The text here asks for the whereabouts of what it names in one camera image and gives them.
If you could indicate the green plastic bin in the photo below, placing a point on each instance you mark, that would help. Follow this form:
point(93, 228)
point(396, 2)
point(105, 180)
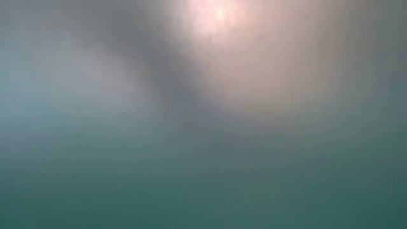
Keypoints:
point(203, 197)

